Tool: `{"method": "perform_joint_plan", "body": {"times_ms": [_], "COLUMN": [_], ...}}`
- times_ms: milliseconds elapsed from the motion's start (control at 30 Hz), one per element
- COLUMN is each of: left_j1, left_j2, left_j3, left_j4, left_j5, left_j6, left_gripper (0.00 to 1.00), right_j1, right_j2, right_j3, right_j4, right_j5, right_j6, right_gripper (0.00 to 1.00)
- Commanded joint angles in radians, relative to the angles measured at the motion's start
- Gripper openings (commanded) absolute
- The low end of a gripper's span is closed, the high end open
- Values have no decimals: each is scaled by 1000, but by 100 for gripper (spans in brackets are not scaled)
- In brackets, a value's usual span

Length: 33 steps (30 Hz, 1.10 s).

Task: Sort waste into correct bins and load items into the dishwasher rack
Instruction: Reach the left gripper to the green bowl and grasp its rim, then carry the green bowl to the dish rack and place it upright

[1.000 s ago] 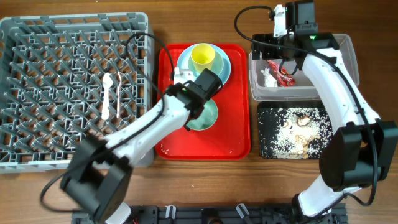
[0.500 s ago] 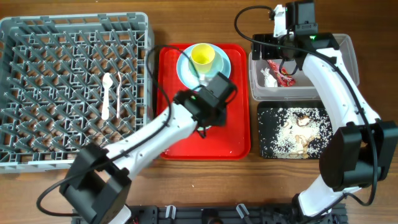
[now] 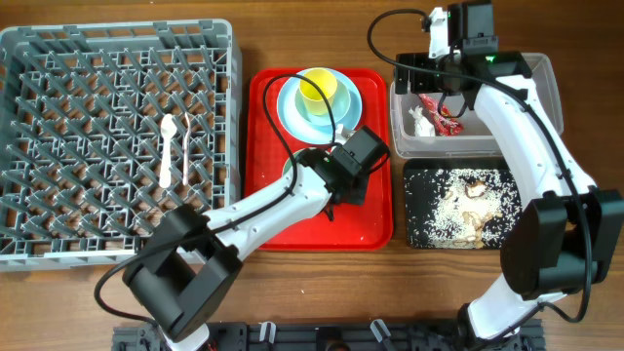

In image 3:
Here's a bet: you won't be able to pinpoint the white napkin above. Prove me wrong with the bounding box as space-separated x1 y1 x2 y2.
409 106 436 137

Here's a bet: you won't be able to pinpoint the red candy wrapper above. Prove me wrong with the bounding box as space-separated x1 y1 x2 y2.
419 94 464 137

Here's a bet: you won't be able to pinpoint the green bowl with food scraps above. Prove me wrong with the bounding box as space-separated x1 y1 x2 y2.
282 149 302 176

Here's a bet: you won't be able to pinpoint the white plastic fork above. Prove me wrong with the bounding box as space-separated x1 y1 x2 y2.
182 112 191 186

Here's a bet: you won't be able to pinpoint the white plastic spoon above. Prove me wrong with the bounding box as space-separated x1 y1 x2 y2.
159 114 177 188

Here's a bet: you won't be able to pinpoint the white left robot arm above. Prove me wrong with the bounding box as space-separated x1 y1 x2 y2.
122 127 389 350

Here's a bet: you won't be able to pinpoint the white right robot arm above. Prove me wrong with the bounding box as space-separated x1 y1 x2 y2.
450 52 623 350

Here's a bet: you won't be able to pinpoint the grey dishwasher rack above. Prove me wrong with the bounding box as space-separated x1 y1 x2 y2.
1 19 243 272

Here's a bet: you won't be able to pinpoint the light green bowl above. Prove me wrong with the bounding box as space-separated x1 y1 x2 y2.
294 81 351 127

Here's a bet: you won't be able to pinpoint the yellow plastic cup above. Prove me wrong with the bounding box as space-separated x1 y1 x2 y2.
299 67 338 115

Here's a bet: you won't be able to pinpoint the red plastic tray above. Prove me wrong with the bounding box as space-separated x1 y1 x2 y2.
243 68 394 252

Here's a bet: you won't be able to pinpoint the light blue plate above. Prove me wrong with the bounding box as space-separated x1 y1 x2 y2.
276 69 363 144

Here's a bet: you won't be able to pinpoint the spilled rice and food scraps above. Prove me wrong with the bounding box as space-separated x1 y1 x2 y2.
409 167 522 250

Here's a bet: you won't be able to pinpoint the black tray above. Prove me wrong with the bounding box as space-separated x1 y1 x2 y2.
403 157 526 251

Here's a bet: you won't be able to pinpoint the clear plastic bin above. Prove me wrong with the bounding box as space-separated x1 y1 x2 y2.
389 53 564 159

